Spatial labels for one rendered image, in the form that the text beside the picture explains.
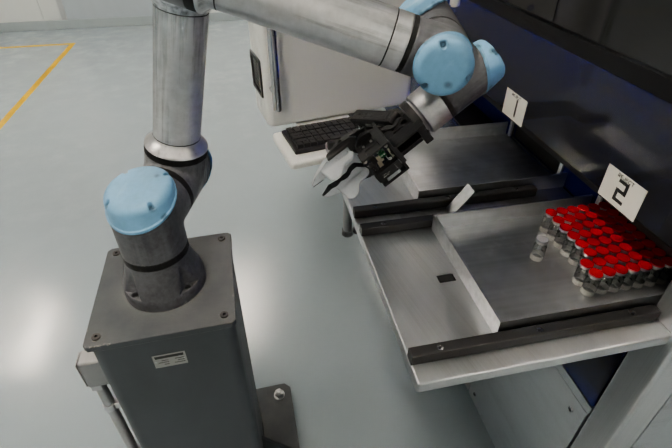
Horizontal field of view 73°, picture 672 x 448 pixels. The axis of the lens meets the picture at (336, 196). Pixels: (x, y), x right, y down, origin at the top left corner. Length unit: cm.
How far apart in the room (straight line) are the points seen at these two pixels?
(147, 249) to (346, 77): 86
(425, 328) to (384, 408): 95
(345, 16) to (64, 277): 197
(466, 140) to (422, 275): 52
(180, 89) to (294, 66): 62
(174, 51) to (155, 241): 31
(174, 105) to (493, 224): 63
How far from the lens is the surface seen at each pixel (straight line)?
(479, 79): 76
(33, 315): 224
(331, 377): 172
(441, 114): 75
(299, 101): 142
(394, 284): 78
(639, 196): 85
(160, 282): 88
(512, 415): 140
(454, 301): 78
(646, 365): 93
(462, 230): 91
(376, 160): 74
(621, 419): 103
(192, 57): 80
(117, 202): 81
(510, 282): 83
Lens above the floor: 144
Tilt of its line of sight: 35 degrees down
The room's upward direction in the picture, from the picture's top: straight up
